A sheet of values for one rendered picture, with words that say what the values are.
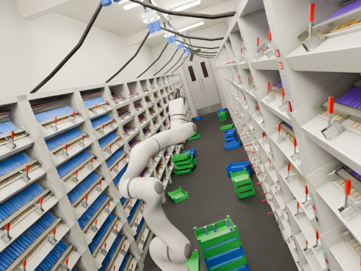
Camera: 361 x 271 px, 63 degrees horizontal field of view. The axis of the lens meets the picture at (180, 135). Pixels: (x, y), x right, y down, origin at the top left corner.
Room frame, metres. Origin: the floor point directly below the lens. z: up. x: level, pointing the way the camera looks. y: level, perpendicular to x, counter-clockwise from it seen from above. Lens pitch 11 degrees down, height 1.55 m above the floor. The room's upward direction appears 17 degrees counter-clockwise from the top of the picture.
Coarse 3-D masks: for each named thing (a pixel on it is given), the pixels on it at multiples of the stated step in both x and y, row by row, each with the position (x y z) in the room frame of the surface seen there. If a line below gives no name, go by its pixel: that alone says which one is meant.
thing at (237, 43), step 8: (232, 32) 2.19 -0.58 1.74; (232, 40) 2.19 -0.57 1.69; (240, 40) 2.18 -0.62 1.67; (240, 48) 2.18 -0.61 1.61; (240, 72) 2.19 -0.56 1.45; (248, 72) 2.18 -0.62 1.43; (248, 96) 2.19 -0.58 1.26; (248, 104) 2.19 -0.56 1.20; (256, 128) 2.19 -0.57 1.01; (264, 152) 2.19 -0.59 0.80; (272, 192) 2.19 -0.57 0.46; (280, 224) 2.19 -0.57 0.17
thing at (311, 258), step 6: (294, 228) 1.50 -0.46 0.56; (294, 234) 1.50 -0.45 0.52; (300, 234) 1.47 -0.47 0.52; (300, 240) 1.43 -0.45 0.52; (300, 246) 1.39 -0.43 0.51; (306, 258) 1.29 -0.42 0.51; (312, 258) 1.27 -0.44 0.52; (312, 264) 1.24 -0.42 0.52; (318, 264) 1.22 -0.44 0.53; (312, 270) 1.20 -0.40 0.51; (318, 270) 1.18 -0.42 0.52
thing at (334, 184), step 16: (336, 160) 0.79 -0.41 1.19; (320, 176) 0.80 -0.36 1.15; (336, 176) 0.78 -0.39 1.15; (352, 176) 0.71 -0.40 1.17; (320, 192) 0.78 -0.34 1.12; (336, 192) 0.73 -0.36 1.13; (352, 192) 0.67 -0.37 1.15; (336, 208) 0.68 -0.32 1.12; (352, 208) 0.62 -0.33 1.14; (352, 224) 0.60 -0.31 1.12
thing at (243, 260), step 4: (244, 256) 1.97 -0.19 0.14; (236, 260) 1.97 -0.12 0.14; (240, 260) 1.97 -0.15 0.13; (244, 260) 1.97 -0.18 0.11; (228, 264) 1.96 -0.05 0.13; (232, 264) 1.96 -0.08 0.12; (236, 264) 1.97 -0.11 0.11; (240, 264) 1.97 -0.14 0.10; (244, 264) 1.97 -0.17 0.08; (208, 268) 1.95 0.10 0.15; (216, 268) 1.95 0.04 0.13; (220, 268) 1.96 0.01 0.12; (224, 268) 1.96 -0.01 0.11; (228, 268) 1.96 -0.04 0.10; (232, 268) 1.96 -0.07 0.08
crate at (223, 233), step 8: (216, 224) 2.16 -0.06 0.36; (224, 224) 2.16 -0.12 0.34; (232, 224) 2.10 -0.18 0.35; (200, 232) 2.15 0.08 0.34; (208, 232) 2.14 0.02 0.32; (216, 232) 2.10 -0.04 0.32; (224, 232) 2.07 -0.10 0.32; (232, 232) 1.97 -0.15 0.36; (200, 240) 1.95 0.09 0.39; (208, 240) 1.96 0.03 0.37; (216, 240) 1.96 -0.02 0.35; (224, 240) 1.96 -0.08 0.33
